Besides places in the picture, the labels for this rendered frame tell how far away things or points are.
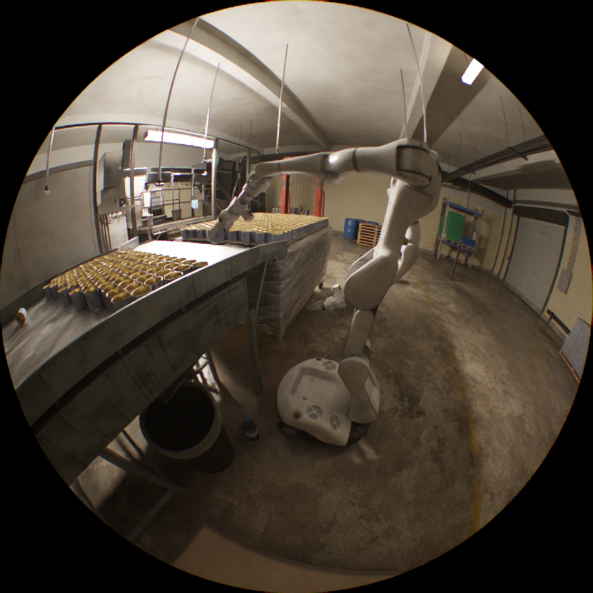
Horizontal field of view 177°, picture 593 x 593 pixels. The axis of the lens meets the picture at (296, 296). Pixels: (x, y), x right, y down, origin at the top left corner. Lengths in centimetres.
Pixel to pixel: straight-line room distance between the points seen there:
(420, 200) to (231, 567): 179
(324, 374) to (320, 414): 33
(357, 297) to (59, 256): 329
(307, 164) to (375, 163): 23
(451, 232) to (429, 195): 886
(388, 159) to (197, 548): 175
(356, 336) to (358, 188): 954
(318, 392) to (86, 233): 331
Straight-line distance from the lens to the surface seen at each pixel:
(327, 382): 136
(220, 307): 83
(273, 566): 131
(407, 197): 69
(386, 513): 151
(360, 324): 82
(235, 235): 140
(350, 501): 143
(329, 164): 63
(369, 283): 69
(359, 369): 92
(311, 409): 116
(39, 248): 322
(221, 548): 132
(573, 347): 635
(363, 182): 1017
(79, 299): 95
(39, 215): 325
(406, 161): 52
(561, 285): 870
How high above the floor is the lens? 137
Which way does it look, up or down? 28 degrees down
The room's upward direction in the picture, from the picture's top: 4 degrees clockwise
